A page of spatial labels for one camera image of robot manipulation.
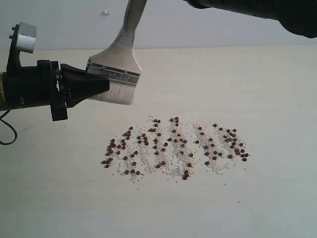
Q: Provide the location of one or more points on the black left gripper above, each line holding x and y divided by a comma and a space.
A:
36, 86

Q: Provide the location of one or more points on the wooden paint brush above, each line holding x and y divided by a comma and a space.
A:
118, 62

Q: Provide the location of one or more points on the pile of pellets and grains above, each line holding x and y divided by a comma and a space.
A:
174, 148

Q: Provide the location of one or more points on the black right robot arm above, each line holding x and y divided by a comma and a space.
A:
296, 16

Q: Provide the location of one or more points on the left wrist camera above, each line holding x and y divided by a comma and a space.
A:
22, 40

